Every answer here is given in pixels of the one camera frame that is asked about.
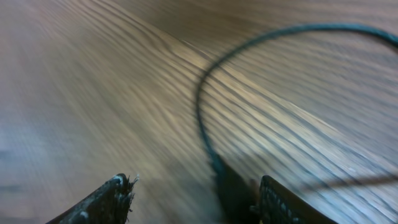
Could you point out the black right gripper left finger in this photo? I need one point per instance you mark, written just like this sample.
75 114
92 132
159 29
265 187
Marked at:
110 203

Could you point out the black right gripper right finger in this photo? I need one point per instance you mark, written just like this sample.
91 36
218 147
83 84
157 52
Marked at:
277 204

